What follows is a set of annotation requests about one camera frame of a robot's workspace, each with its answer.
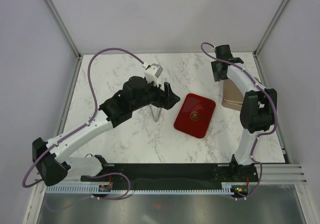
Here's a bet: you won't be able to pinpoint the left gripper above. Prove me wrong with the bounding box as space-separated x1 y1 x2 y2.
132 77 180 112

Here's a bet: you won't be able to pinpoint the steel kitchen tongs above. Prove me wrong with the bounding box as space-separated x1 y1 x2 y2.
149 77 168 123

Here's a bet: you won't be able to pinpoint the gold chocolate box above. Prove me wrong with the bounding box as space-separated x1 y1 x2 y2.
221 79 244 111

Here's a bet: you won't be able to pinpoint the gold box lid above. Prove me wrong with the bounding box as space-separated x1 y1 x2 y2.
222 79 244 103

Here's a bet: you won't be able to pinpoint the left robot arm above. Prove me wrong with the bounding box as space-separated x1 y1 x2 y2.
32 76 181 187

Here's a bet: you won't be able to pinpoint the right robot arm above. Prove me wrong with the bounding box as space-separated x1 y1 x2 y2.
211 44 278 182

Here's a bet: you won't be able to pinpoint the red lacquer tray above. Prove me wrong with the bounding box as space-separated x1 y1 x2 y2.
173 93 216 139

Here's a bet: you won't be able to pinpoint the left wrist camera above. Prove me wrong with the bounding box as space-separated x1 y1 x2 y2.
142 62 164 87

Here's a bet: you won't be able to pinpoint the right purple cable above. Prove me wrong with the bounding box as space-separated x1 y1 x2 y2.
201 42 278 202

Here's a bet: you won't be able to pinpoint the right aluminium frame post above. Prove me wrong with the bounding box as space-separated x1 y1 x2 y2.
252 0 301 57

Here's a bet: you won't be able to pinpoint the aluminium frame post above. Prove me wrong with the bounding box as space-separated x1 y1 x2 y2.
43 0 82 60
252 0 301 57

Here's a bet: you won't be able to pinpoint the aluminium profile rail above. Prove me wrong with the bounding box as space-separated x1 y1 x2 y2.
256 163 307 185

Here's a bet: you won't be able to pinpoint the white cable duct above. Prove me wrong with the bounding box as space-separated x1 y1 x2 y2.
45 182 250 195

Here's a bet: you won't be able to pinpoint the left aluminium frame post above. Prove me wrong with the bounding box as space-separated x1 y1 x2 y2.
43 0 82 60

